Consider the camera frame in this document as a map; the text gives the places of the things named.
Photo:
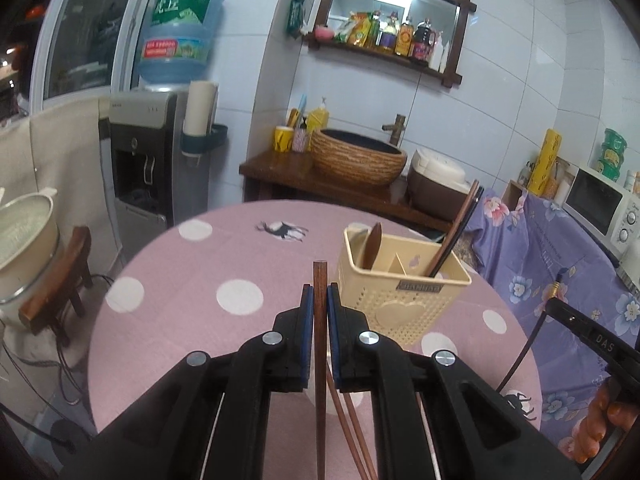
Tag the grey water dispenser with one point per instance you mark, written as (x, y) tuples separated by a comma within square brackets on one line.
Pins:
[(145, 110)]

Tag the green hanging wall pouch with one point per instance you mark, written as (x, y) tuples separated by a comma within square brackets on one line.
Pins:
[(295, 15)]

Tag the green yellow snack packet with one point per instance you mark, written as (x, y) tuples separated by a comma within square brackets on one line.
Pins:
[(345, 27)]

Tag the black round stand base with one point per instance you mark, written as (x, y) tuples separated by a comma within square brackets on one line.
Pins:
[(70, 436)]

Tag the cream stockpot with lid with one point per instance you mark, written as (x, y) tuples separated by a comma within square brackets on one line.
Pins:
[(25, 230)]

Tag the pink round container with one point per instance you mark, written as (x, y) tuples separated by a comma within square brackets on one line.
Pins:
[(323, 32)]

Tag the small patterned cup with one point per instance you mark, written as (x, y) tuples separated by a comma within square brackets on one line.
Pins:
[(300, 141)]

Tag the white microwave oven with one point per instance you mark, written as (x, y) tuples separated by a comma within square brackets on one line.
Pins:
[(595, 205)]

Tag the bronze faucet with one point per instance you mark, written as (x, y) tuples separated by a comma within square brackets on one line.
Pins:
[(396, 130)]

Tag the white framed glass door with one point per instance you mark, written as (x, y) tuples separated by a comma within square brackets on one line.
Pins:
[(90, 35)]

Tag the purple floral cloth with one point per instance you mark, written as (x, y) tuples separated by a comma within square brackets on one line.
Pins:
[(550, 250)]

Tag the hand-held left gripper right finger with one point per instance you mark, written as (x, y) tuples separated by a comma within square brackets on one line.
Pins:
[(331, 335)]

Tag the dark wooden vanity counter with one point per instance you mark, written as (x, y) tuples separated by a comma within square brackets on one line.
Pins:
[(280, 170)]

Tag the white slim bottle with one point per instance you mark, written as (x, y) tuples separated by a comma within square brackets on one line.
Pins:
[(436, 52), (444, 57)]

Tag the yellow wrap roll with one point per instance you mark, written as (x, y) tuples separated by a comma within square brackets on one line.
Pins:
[(545, 162)]

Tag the yellow green bottle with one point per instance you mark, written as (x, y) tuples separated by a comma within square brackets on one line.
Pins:
[(366, 32)]

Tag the dark bottle purple label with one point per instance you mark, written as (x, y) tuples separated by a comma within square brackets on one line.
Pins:
[(388, 35)]

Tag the yellow mug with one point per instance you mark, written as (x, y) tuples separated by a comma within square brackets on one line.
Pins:
[(283, 140)]

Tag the blue-grey cup holder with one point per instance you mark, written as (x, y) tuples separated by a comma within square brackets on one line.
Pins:
[(210, 141)]

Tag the dark soy sauce bottle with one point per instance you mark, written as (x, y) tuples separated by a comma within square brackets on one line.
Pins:
[(422, 42)]

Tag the cream cup dispenser tube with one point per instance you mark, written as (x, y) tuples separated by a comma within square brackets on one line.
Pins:
[(200, 107)]

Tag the small dark wooden stool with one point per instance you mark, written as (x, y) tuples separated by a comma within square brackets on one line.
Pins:
[(75, 250)]

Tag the beige cloth cover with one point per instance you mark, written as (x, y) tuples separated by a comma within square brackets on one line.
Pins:
[(60, 160)]

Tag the cream plastic utensil holder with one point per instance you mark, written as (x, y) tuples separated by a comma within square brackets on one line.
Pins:
[(400, 310)]

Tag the blue toothbrush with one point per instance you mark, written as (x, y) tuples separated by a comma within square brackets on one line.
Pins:
[(298, 110)]

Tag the pink polka dot tablecloth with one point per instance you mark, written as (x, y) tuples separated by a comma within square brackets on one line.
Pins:
[(200, 285)]

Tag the stack of green tubs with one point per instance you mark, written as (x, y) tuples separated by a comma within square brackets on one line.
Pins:
[(611, 157)]

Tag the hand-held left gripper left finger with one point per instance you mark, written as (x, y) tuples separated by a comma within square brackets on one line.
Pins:
[(310, 335)]

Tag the white brown rice cooker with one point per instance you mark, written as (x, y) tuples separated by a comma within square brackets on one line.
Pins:
[(435, 180)]

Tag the brown wooden chopstick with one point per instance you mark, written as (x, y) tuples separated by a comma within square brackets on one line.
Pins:
[(361, 441), (345, 430), (457, 225), (320, 410)]

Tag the yellow soap pump bottle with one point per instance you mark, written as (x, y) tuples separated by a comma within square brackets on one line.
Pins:
[(317, 120)]

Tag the woven pattern wash basin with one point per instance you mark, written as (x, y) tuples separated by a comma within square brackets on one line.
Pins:
[(350, 165)]

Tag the person's right hand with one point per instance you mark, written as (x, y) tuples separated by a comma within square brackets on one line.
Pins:
[(590, 435)]

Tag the small open box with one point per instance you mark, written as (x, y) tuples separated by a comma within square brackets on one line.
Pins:
[(512, 195)]

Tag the amber sauce bottle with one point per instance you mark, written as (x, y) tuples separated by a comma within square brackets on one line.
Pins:
[(404, 40)]

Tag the blue water jug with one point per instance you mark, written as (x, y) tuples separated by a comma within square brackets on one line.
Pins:
[(180, 30)]

